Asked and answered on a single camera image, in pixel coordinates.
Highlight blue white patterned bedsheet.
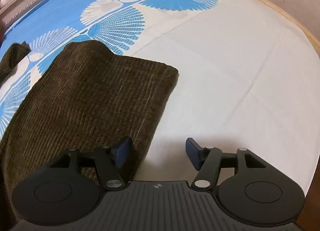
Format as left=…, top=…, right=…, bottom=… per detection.
left=1, top=0, right=319, bottom=191

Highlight dark brown corduroy pants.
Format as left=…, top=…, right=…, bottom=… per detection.
left=1, top=40, right=178, bottom=230

